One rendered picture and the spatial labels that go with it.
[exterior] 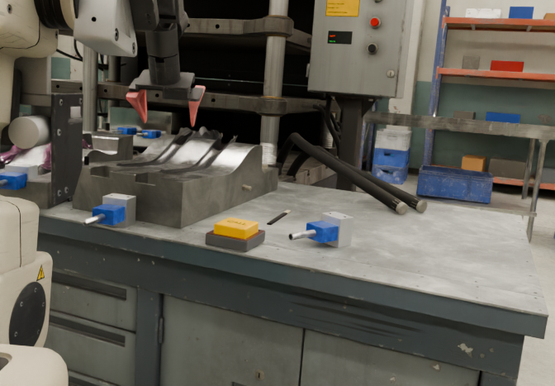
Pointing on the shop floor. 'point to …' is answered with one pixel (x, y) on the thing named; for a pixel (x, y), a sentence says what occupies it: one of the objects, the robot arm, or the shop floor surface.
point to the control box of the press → (359, 46)
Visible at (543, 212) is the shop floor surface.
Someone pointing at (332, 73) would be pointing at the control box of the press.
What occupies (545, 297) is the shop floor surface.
